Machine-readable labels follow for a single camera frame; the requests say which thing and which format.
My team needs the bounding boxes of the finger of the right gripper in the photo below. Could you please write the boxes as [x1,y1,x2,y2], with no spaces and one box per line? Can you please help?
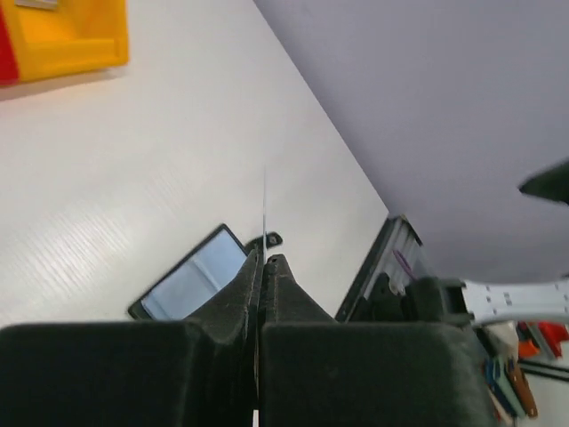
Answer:
[518,160,569,205]

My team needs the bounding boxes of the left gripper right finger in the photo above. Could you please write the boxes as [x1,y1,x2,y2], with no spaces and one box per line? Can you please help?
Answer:
[258,254,496,426]

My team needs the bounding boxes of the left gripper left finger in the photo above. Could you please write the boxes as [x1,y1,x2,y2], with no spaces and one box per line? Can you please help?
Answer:
[1,252,263,426]

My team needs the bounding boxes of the black leather card holder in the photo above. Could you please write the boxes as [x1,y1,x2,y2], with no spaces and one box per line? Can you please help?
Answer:
[127,223,285,321]

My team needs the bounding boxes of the silver credit card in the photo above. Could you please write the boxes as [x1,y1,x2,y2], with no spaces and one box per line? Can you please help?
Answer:
[261,165,268,264]

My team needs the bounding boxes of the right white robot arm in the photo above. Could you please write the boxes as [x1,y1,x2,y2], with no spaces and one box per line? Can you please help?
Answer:
[402,277,568,327]

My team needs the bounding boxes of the red plastic bin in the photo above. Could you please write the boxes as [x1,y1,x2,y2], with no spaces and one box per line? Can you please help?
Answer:
[0,12,20,86]

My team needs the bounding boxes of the orange plastic bin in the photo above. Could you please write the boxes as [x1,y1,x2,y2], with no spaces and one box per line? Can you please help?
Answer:
[1,1,129,85]

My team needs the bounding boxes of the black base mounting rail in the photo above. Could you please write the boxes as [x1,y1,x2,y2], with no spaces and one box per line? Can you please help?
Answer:
[335,215,429,322]

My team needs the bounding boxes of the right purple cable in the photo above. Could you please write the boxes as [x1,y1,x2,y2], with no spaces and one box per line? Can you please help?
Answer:
[391,248,419,284]

